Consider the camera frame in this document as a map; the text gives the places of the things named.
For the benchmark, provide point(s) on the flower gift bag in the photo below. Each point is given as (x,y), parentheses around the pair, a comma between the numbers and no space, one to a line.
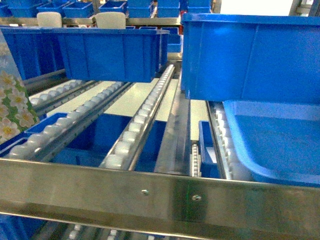
(16,111)

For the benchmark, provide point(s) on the white roller conveyor track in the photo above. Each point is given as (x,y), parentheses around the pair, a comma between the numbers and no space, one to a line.
(127,149)

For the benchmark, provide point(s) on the tall blue plastic crate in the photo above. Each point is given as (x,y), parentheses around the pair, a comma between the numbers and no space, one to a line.
(251,57)

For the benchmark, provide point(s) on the left blue plastic crate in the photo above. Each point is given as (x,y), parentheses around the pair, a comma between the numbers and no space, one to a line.
(124,55)

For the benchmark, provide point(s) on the grey chair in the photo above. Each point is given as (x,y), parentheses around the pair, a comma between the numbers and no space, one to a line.
(111,20)

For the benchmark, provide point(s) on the blue plastic tray bin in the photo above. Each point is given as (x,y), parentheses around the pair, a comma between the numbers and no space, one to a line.
(278,143)

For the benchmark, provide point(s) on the steel rack front rail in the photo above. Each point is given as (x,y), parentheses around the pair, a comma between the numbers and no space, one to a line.
(164,204)

